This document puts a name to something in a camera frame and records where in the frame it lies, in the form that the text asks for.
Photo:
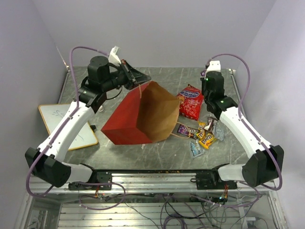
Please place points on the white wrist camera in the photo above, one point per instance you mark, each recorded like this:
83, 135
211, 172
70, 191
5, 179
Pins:
113, 56
213, 66

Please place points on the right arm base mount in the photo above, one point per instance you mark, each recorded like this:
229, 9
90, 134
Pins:
209, 179

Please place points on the red candy bag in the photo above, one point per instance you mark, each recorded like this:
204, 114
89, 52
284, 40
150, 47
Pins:
191, 100

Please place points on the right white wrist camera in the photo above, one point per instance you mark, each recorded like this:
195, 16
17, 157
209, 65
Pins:
213, 66

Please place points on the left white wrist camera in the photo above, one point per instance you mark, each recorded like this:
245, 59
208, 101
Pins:
113, 56

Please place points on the red paper bag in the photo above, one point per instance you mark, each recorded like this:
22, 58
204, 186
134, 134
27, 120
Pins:
147, 114

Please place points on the white blue snack wrapper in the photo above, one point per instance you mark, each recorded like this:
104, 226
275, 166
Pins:
196, 149

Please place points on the small whiteboard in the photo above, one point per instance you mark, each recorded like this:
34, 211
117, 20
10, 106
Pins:
70, 129

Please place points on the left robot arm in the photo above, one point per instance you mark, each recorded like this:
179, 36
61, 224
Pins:
46, 161

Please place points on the silver grey snack wrapper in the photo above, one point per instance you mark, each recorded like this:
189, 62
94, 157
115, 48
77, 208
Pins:
218, 131

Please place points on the purple m&m pack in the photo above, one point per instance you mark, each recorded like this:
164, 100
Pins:
187, 131

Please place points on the aluminium frame rail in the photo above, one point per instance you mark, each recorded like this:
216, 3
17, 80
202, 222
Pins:
160, 183

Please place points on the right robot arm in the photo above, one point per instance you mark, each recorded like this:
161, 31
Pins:
264, 159

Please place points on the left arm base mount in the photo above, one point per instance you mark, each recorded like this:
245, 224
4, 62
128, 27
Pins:
99, 180

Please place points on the yellow m&m pack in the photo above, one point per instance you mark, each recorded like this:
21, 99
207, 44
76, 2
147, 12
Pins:
207, 141
201, 130

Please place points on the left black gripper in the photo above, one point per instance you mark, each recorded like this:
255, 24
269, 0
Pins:
136, 76

